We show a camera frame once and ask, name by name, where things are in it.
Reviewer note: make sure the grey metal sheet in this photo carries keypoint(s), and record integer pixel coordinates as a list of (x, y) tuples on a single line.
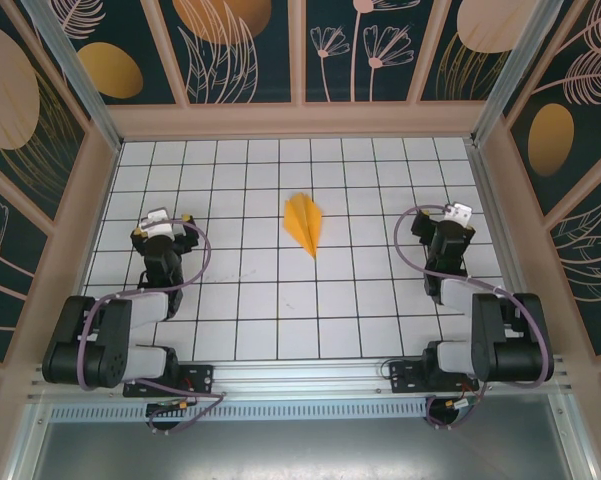
[(300, 450)]

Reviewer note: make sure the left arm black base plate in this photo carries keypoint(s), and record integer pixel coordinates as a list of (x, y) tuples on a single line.
[(200, 375)]

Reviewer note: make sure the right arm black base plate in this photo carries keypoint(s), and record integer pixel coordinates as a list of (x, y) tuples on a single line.
[(405, 375)]

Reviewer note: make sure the aluminium corner post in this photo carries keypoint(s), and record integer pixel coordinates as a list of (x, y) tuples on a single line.
[(69, 55), (517, 60)]

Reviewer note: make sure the yellow paper sheet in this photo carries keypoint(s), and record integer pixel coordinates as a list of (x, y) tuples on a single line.
[(305, 220)]

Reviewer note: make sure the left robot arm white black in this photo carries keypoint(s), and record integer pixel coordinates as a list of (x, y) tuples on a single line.
[(85, 350)]

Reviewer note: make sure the aluminium side rail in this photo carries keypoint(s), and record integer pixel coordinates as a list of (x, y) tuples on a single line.
[(502, 235)]

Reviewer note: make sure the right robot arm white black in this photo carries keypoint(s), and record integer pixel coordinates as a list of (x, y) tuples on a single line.
[(510, 340)]

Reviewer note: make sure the aluminium mounting rail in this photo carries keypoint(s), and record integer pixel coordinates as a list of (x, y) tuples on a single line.
[(300, 375)]

